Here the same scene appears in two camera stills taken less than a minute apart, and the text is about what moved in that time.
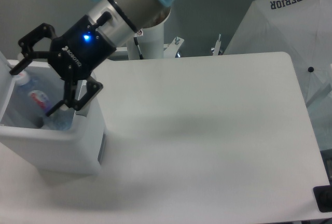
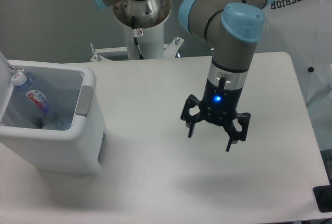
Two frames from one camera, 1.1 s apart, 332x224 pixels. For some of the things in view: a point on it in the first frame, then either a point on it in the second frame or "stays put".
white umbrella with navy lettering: x=296 y=21 stays put
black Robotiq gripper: x=74 y=53 to x=219 y=106
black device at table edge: x=323 y=195 stays put
